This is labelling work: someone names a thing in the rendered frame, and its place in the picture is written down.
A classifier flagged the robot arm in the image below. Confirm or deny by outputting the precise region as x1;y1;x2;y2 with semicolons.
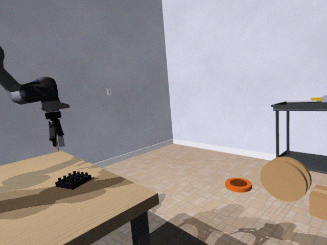
0;46;69;112

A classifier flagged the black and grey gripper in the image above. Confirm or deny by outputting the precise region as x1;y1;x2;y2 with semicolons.
45;111;64;153

